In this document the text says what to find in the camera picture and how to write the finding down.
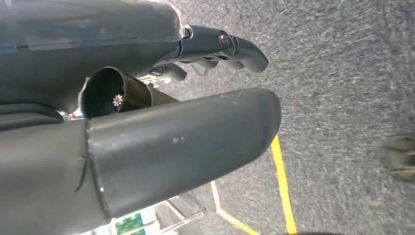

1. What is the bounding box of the white plastic bin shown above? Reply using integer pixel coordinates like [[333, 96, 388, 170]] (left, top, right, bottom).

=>
[[77, 194, 182, 235]]

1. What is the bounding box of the yellow floor tape rectangle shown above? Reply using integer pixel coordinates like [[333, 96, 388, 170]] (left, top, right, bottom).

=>
[[210, 135, 298, 235]]

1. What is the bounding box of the dark blurry object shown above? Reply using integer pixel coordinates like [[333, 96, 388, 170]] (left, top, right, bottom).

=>
[[380, 134, 415, 183]]

